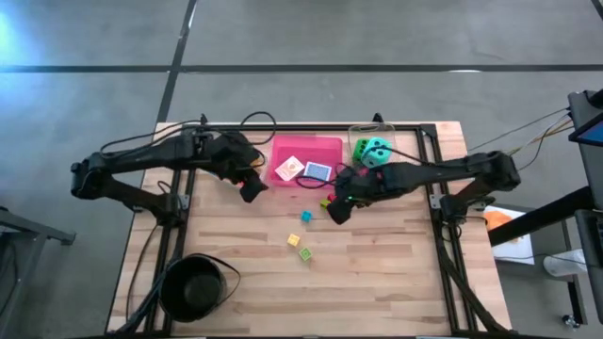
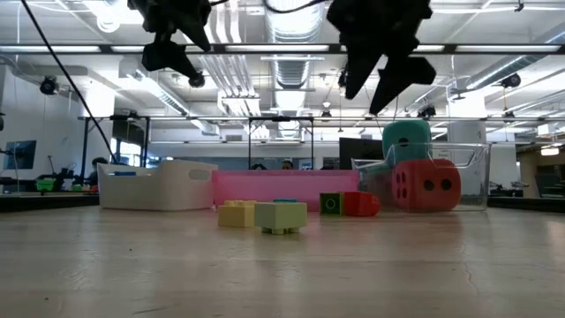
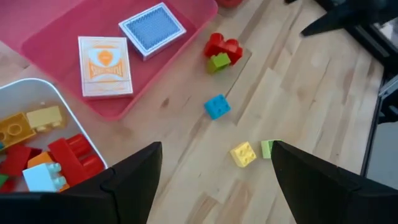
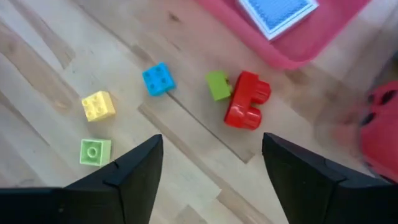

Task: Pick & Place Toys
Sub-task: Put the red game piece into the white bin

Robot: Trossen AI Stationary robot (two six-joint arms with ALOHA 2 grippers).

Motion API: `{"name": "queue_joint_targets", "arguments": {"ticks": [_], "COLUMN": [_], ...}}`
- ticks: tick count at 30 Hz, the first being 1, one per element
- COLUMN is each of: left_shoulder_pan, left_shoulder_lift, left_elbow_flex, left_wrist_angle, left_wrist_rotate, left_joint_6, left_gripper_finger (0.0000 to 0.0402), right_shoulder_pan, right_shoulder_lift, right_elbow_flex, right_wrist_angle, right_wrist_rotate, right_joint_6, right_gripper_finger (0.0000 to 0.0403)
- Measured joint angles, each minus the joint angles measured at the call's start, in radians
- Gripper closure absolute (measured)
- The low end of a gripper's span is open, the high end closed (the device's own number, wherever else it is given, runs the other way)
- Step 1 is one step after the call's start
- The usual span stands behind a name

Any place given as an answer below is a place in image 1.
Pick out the dark equipment cart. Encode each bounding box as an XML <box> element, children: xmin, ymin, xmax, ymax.
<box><xmin>567</xmin><ymin>88</ymin><xmax>603</xmax><ymax>326</ymax></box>

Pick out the orange cloth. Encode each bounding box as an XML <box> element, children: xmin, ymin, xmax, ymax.
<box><xmin>483</xmin><ymin>210</ymin><xmax>519</xmax><ymax>244</ymax></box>

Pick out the clear plastic bin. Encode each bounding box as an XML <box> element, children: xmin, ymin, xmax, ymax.
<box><xmin>347</xmin><ymin>121</ymin><xmax>402</xmax><ymax>171</ymax></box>

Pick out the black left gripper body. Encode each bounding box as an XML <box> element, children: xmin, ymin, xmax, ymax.
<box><xmin>206</xmin><ymin>131</ymin><xmax>266</xmax><ymax>185</ymax></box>

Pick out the white card deck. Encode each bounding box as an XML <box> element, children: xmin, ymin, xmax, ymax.
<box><xmin>274</xmin><ymin>155</ymin><xmax>306</xmax><ymax>183</ymax></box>

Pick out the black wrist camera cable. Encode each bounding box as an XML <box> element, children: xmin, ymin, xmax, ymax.
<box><xmin>295</xmin><ymin>162</ymin><xmax>341</xmax><ymax>190</ymax></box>

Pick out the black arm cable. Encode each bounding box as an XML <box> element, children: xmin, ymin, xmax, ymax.
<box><xmin>98</xmin><ymin>110</ymin><xmax>279</xmax><ymax>156</ymax></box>

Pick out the green foam die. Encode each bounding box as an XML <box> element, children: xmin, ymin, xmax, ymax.
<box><xmin>352</xmin><ymin>137</ymin><xmax>373</xmax><ymax>164</ymax></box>

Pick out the pink plastic bin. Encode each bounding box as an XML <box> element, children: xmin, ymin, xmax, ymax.
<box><xmin>268</xmin><ymin>135</ymin><xmax>345</xmax><ymax>190</ymax></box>

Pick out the tablet with blue screen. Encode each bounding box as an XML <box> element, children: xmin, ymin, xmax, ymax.
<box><xmin>568</xmin><ymin>112</ymin><xmax>603</xmax><ymax>148</ymax></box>

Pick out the teal foam die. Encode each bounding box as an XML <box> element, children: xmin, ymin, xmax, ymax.
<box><xmin>361</xmin><ymin>137</ymin><xmax>394</xmax><ymax>170</ymax></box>

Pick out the black diagonal beam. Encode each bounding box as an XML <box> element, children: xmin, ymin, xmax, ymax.
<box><xmin>487</xmin><ymin>186</ymin><xmax>595</xmax><ymax>248</ymax></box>

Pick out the black pumpkin-face bucket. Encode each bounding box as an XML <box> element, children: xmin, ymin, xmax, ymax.
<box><xmin>158</xmin><ymin>252</ymin><xmax>242</xmax><ymax>324</ymax></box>

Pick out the grey metal stand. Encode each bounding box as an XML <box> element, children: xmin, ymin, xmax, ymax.
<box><xmin>0</xmin><ymin>205</ymin><xmax>77</xmax><ymax>331</ymax></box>

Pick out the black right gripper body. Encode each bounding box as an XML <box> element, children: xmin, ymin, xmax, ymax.
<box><xmin>334</xmin><ymin>163</ymin><xmax>395</xmax><ymax>204</ymax></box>

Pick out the blue playing card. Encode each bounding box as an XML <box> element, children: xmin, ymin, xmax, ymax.
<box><xmin>303</xmin><ymin>161</ymin><xmax>334</xmax><ymax>183</ymax></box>

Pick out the white plastic bag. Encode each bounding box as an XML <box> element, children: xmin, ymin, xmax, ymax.
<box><xmin>542</xmin><ymin>249</ymin><xmax>588</xmax><ymax>278</ymax></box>

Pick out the white paper sheet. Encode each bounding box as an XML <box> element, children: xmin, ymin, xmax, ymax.
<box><xmin>483</xmin><ymin>205</ymin><xmax>536</xmax><ymax>266</ymax></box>

